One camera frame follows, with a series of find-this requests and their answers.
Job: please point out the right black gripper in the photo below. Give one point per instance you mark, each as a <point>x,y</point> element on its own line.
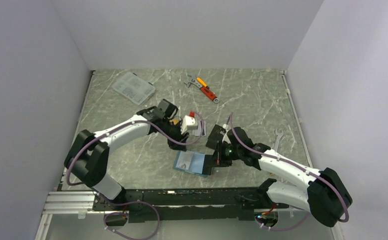
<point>219,159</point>

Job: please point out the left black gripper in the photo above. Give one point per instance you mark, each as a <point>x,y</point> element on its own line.
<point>180,137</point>

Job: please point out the black card case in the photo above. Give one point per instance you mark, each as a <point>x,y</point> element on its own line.
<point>216,135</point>

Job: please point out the single black VIP card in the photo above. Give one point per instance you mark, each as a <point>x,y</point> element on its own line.
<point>208,164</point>

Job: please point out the single silver VIP card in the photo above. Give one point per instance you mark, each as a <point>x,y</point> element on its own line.
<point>183,160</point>

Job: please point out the blue card holder wallet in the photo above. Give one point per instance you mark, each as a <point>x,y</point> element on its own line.
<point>196,165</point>

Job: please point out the orange credit cards stack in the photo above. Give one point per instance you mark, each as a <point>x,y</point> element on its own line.
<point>174,121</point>

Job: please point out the silver grey card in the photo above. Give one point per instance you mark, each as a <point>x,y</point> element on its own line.
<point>200,131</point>

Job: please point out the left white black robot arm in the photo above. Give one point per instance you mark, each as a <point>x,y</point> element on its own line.
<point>89,153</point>

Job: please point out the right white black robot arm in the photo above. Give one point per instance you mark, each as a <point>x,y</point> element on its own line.
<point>299,179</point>

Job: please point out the red adjustable wrench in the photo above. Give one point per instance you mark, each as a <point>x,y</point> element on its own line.
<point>191,80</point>

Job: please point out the silver open-end wrench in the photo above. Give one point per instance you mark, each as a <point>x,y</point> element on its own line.
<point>279,133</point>

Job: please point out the clear plastic organizer box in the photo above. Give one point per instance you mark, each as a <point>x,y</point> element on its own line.
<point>134,88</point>

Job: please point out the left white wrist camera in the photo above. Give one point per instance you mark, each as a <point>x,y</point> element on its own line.
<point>189,123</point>

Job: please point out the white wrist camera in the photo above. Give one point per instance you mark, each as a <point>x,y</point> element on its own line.
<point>189,123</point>
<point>226,127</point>

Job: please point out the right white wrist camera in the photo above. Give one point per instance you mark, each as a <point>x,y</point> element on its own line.
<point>226,127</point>

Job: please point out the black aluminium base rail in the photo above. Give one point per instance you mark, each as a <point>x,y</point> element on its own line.
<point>242,203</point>

